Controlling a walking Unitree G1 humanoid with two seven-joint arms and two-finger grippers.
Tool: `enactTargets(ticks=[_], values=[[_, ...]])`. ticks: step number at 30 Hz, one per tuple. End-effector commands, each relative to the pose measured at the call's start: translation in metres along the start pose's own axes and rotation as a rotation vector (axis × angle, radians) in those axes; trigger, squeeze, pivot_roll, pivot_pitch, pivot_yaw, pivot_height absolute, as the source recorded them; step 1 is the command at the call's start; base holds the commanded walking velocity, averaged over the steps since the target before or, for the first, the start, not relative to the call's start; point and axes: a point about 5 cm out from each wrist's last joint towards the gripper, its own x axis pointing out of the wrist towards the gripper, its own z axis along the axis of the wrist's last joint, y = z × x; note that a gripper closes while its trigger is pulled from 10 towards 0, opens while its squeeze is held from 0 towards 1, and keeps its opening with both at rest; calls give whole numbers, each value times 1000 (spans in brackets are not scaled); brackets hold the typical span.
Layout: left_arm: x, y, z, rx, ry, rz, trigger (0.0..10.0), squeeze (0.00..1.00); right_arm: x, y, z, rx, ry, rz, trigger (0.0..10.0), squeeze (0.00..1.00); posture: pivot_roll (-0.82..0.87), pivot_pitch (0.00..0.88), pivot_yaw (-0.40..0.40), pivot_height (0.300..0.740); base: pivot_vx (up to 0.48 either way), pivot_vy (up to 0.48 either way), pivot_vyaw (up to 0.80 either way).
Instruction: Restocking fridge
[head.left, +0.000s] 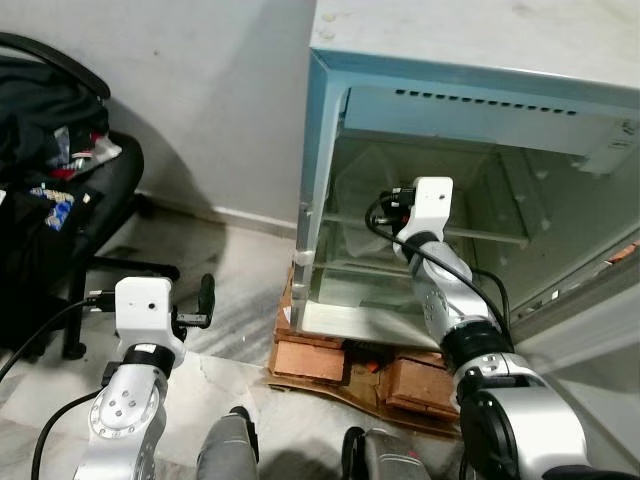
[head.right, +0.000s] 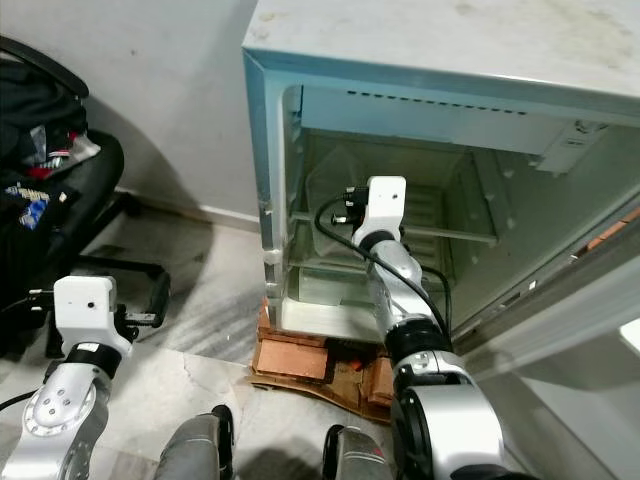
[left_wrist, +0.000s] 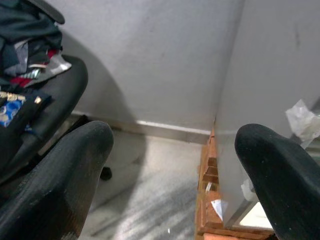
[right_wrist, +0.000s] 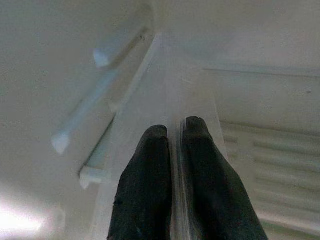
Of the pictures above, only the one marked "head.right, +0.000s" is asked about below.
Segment clear fridge drawer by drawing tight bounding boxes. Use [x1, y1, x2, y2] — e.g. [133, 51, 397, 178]
[277, 260, 383, 338]

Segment clear fridge shelf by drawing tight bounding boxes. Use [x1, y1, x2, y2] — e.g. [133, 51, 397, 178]
[289, 209, 501, 248]

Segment small pale blue fridge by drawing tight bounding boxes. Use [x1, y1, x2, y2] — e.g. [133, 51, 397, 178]
[241, 0, 640, 348]

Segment grey fridge door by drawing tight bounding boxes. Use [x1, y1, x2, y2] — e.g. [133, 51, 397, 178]
[454, 212, 640, 480]

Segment black office chair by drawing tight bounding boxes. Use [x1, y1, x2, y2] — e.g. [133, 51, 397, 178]
[0, 34, 153, 362]

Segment grey robot left leg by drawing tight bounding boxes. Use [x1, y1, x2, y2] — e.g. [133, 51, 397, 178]
[164, 404, 237, 480]

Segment grey robot leg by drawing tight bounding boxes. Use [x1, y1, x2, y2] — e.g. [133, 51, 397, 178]
[324, 426, 403, 480]
[164, 404, 237, 480]

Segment red brick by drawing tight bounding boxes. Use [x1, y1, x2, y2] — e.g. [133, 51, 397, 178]
[254, 333, 333, 383]
[364, 354, 403, 403]

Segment blue printed packet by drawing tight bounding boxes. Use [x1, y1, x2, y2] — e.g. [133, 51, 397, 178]
[4, 184, 53, 231]

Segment brown wooden board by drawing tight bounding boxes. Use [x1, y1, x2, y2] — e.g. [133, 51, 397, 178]
[249, 368, 403, 428]

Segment black clothing pile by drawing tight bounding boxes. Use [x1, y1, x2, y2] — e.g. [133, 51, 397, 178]
[0, 58, 103, 203]

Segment grey robot right leg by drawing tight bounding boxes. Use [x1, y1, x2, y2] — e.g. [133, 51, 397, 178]
[324, 426, 403, 480]

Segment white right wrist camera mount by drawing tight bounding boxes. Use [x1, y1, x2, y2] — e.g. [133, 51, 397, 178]
[364, 176, 408, 240]

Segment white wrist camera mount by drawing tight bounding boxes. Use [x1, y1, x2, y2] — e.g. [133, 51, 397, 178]
[52, 275, 127, 347]
[364, 176, 408, 240]

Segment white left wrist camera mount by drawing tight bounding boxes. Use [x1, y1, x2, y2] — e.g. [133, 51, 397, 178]
[52, 275, 127, 347]

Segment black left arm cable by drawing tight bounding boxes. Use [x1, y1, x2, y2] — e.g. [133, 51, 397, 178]
[0, 288, 57, 413]

